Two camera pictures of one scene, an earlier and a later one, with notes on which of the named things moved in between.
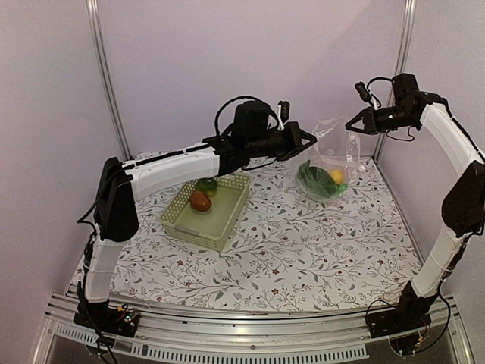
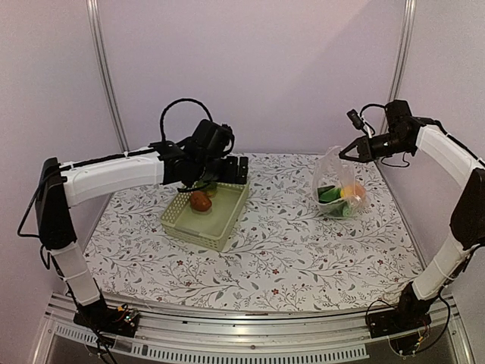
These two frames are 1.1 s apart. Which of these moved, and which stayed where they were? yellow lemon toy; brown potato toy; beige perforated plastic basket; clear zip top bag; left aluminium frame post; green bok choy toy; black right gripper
Moved: green bok choy toy; black right gripper; yellow lemon toy; clear zip top bag
Stayed: beige perforated plastic basket; brown potato toy; left aluminium frame post
